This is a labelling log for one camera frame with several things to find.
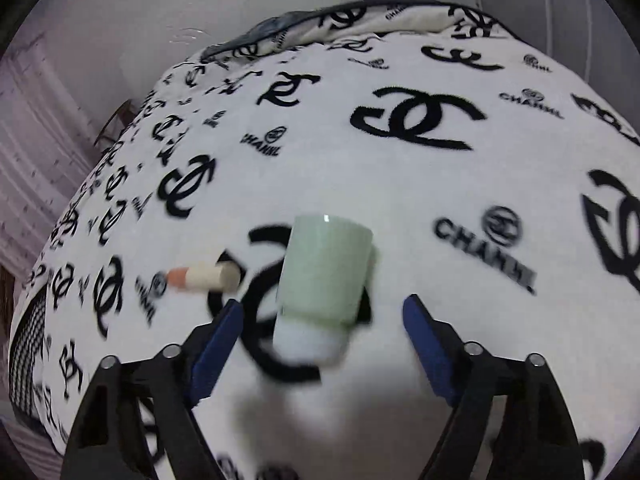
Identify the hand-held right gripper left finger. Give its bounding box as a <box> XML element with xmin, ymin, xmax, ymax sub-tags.
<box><xmin>65</xmin><ymin>299</ymin><xmax>245</xmax><ymax>480</ymax></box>

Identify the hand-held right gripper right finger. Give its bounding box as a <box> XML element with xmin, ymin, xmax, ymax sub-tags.
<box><xmin>403</xmin><ymin>293</ymin><xmax>587</xmax><ymax>480</ymax></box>

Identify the pale green white jar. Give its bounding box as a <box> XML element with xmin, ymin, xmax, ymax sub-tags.
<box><xmin>271</xmin><ymin>214</ymin><xmax>374</xmax><ymax>365</ymax></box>

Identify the cream tube orange tip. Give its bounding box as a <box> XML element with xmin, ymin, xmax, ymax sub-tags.
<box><xmin>166</xmin><ymin>261</ymin><xmax>242</xmax><ymax>292</ymax></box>

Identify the white black printed blanket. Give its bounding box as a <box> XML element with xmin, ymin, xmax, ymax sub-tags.
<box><xmin>10</xmin><ymin>2</ymin><xmax>640</xmax><ymax>480</ymax></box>

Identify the black white checkered cloth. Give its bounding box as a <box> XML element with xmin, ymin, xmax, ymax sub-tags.
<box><xmin>9</xmin><ymin>287</ymin><xmax>52</xmax><ymax>413</ymax></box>

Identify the wooden chair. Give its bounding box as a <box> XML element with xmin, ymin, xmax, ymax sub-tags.
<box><xmin>94</xmin><ymin>98</ymin><xmax>139</xmax><ymax>154</ymax></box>

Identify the pink curtain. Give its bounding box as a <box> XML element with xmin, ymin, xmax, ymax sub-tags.
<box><xmin>0</xmin><ymin>42</ymin><xmax>97</xmax><ymax>273</ymax></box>

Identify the white black printed pillow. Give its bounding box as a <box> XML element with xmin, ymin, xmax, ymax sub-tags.
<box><xmin>200</xmin><ymin>0</ymin><xmax>521</xmax><ymax>63</ymax></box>

